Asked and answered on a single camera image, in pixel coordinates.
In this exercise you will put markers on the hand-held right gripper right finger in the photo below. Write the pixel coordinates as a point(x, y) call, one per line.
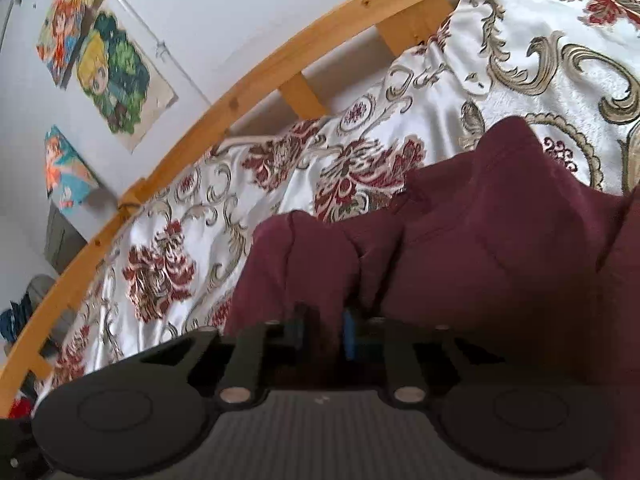
point(351, 335)

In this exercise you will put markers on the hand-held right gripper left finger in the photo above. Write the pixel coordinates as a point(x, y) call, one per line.
point(247, 360)

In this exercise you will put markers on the maroon long-sleeve sweater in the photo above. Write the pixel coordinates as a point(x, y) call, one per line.
point(500, 250)

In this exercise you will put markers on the blue and grey clothes pile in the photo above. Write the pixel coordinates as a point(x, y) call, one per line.
point(22, 315)

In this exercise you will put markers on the red item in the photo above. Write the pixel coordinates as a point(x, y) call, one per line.
point(22, 408)

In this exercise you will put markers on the grey cabinet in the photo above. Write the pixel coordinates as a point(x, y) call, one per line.
point(62, 242)

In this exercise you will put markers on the small curled figure poster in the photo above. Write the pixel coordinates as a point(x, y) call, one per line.
point(67, 175)

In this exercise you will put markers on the white floral satin blanket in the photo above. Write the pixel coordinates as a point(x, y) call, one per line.
point(425, 85)

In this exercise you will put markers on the wooden bed frame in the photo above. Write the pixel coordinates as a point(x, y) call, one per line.
point(280, 65)

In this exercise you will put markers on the blond figure wall poster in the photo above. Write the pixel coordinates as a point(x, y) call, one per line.
point(117, 85)

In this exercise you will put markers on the white wall pipe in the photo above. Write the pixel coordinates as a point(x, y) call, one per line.
point(160, 47)

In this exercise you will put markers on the orange-haired figure wall poster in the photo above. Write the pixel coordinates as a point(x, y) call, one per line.
point(62, 35)

